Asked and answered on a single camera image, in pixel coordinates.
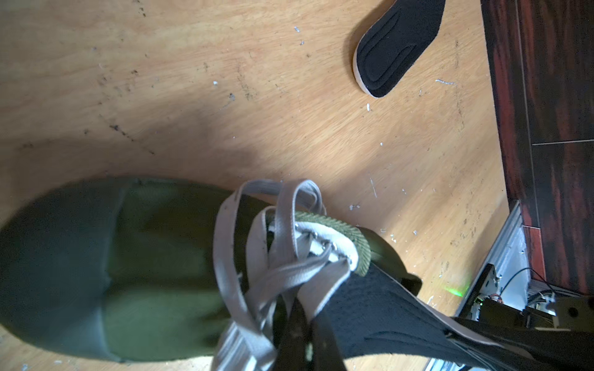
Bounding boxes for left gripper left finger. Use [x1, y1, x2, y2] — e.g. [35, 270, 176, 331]
[273, 299, 310, 371]

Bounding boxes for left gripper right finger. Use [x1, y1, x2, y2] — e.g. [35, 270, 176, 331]
[312, 315, 346, 371]

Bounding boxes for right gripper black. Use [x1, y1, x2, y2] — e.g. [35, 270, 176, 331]
[446, 315, 593, 370]

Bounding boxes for black insole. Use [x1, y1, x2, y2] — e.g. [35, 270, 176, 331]
[353, 0, 446, 98]
[324, 267, 530, 370]

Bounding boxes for green shoe white laces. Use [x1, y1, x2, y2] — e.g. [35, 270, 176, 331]
[1, 178, 422, 370]

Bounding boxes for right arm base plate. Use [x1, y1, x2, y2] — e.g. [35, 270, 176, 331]
[455, 264, 500, 321]

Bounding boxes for aluminium front rail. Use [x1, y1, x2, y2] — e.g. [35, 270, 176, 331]
[424, 201, 532, 371]

